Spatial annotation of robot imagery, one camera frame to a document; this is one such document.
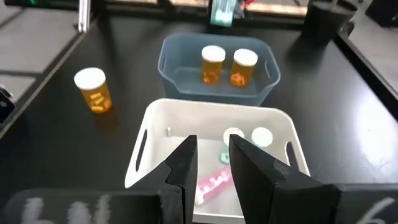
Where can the blue-grey plastic bin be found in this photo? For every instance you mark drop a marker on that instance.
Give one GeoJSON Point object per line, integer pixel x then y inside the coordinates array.
{"type": "Point", "coordinates": [186, 87]}

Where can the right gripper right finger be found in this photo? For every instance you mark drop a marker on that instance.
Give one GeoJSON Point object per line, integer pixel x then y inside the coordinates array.
{"type": "Point", "coordinates": [264, 186]}

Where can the teal pill bottle white cap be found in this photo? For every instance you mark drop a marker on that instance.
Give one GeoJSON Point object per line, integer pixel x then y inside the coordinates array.
{"type": "Point", "coordinates": [222, 14]}

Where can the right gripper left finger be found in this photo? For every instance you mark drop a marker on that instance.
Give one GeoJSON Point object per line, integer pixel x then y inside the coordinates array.
{"type": "Point", "coordinates": [183, 174]}

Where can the amber pill bottle white cap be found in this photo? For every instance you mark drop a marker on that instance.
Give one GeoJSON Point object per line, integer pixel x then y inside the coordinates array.
{"type": "Point", "coordinates": [94, 93]}
{"type": "Point", "coordinates": [244, 70]}
{"type": "Point", "coordinates": [213, 67]}

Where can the small teal pill bottle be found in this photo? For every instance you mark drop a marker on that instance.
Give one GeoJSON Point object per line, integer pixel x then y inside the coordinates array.
{"type": "Point", "coordinates": [224, 157]}

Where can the black plant pot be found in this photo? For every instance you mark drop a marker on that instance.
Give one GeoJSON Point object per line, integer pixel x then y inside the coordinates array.
{"type": "Point", "coordinates": [326, 21]}

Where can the white plastic bin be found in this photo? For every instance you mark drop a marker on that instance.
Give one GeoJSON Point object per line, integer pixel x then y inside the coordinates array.
{"type": "Point", "coordinates": [186, 118]}

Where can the black table-level camera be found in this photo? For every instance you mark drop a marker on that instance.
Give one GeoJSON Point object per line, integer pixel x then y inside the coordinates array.
{"type": "Point", "coordinates": [4, 105]}

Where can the silver aluminium post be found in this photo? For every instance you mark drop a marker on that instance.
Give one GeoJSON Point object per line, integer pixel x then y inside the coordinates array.
{"type": "Point", "coordinates": [84, 15]}

